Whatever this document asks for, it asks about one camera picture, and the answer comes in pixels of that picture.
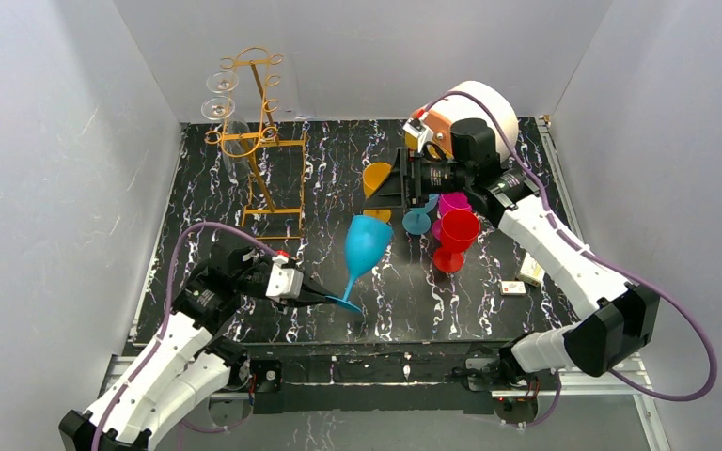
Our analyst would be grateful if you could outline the light blue plastic wine glass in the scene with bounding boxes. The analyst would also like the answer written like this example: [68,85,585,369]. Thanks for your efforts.
[402,194,439,235]

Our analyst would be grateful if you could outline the magenta plastic wine glass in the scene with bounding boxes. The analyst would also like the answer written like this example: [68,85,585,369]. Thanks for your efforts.
[432,192,472,240]

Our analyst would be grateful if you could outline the red plastic wine glass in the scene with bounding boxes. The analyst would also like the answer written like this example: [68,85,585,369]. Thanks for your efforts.
[432,210,481,273]

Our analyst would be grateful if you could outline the clear wine glass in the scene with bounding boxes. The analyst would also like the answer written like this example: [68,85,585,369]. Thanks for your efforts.
[200,96,235,122]
[206,70,239,95]

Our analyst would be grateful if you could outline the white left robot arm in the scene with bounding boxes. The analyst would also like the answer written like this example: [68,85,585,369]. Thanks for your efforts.
[58,245,338,450]

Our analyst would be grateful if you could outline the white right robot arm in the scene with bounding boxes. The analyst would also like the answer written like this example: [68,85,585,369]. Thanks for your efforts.
[365,118,661,381]

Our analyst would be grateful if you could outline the orange plastic wine glass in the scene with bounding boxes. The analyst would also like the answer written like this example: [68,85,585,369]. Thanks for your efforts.
[362,162,391,223]

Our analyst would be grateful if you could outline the round drawer cabinet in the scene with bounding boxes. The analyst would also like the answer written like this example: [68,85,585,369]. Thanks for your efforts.
[416,81,519,166]

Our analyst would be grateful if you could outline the black marble table mat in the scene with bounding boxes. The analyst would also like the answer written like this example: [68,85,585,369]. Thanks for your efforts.
[130,120,577,345]

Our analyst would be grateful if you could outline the cream rectangular box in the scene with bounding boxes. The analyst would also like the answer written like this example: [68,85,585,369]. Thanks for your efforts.
[516,253,546,288]

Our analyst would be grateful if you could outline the small white box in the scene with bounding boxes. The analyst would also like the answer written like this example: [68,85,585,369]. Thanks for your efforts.
[500,281,527,296]

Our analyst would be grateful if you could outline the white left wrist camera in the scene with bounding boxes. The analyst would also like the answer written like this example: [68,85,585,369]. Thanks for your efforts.
[265,254,304,302]

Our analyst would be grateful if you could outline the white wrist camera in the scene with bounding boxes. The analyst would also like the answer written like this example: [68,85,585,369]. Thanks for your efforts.
[403,108,434,155]
[265,254,304,302]

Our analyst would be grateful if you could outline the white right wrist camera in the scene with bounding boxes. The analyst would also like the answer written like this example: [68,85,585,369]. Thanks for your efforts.
[403,108,434,155]

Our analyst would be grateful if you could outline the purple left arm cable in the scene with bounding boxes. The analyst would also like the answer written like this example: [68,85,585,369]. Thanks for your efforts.
[89,221,284,451]

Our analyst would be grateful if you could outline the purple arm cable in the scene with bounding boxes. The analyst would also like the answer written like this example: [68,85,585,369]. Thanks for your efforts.
[419,89,719,429]
[89,221,284,451]

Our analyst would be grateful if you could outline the gold wire wine glass rack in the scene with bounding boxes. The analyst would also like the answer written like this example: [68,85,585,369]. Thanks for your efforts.
[204,46,307,241]

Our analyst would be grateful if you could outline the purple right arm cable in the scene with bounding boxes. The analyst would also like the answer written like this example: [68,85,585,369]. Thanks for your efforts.
[419,89,719,429]

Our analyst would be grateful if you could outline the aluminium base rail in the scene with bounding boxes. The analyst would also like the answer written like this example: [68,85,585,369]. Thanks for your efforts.
[84,353,674,451]

